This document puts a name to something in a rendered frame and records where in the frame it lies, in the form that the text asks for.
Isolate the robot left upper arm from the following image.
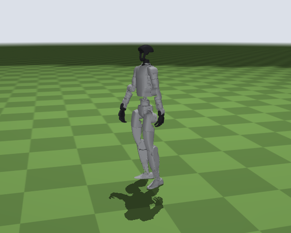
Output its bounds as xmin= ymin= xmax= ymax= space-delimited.
xmin=147 ymin=67 xmax=159 ymax=96

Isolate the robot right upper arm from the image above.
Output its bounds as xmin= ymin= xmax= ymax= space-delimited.
xmin=127 ymin=66 xmax=138 ymax=92

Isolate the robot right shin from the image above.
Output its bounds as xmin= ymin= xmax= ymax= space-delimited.
xmin=137 ymin=146 xmax=149 ymax=174

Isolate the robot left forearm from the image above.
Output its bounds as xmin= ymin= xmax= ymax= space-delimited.
xmin=154 ymin=88 xmax=165 ymax=115

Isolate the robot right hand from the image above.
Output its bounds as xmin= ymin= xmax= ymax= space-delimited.
xmin=118 ymin=103 xmax=126 ymax=123

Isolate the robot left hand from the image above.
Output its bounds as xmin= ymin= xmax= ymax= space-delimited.
xmin=154 ymin=111 xmax=164 ymax=127

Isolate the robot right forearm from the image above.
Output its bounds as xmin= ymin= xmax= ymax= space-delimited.
xmin=122 ymin=90 xmax=132 ymax=108

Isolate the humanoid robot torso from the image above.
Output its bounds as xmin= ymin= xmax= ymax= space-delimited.
xmin=136 ymin=63 xmax=154 ymax=117

